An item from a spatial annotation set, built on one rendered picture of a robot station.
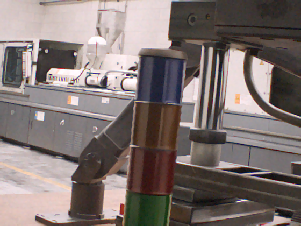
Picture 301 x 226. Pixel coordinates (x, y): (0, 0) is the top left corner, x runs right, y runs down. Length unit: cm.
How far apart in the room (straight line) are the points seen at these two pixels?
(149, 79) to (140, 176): 7
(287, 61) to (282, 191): 44
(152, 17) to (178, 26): 985
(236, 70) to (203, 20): 591
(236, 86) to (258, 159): 82
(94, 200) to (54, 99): 796
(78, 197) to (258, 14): 62
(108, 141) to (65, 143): 769
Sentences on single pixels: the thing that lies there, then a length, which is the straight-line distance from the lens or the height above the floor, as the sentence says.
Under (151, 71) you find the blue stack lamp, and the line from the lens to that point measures 49.
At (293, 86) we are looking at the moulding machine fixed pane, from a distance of 620.
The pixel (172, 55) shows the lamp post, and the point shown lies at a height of 119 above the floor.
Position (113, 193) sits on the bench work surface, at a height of 90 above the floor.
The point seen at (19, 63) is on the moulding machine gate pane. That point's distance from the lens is 1002.
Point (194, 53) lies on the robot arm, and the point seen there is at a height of 123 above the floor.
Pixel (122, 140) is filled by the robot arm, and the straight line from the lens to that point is 114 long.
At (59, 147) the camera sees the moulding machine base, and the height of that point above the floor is 17.
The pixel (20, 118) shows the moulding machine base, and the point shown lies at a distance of 991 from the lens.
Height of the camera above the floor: 117
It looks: 3 degrees down
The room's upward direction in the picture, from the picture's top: 6 degrees clockwise
